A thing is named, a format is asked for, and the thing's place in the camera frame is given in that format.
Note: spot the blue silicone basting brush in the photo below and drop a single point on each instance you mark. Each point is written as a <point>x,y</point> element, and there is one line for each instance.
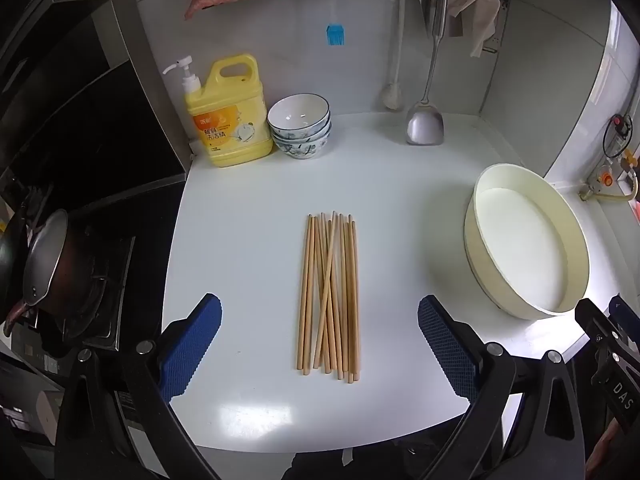
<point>335,35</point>

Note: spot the person's right hand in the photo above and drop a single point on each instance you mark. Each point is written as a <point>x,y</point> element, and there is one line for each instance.
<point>607,447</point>

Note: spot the dark wok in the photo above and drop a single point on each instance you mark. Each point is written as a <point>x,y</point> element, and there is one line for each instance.
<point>55,255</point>

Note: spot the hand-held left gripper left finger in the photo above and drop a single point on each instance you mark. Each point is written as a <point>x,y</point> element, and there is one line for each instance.
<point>192,350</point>

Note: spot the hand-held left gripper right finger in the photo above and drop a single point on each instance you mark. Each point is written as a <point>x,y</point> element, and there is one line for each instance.
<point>447,345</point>

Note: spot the stainless steel spatula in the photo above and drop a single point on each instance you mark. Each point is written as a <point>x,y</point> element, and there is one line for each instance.
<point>425,125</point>

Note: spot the red button gas shutoff valve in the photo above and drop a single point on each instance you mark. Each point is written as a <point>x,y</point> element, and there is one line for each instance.
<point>621,122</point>

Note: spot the grey regulator orange knob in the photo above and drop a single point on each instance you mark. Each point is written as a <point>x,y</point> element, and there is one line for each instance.
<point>602,178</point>

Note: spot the yellow detergent pump bottle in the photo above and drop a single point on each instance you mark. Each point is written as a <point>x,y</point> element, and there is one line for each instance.
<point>225,125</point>

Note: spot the black range hood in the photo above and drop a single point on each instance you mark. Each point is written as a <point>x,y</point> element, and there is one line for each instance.
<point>100,110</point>

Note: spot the cream round basin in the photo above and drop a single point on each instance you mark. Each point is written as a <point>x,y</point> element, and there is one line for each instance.
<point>520,240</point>

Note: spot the white blue patterned bowl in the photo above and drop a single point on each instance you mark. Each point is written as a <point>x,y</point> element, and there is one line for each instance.
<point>300,112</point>
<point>300,136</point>
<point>300,150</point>

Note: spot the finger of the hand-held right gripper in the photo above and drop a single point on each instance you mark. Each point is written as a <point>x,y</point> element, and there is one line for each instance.
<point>592,317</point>
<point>627,320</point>

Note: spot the pile of wooden chopsticks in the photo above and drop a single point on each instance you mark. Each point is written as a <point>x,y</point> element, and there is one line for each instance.
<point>330,300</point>

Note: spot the beige hanging cloth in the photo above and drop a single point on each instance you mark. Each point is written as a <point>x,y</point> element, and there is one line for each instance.
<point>475,10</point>

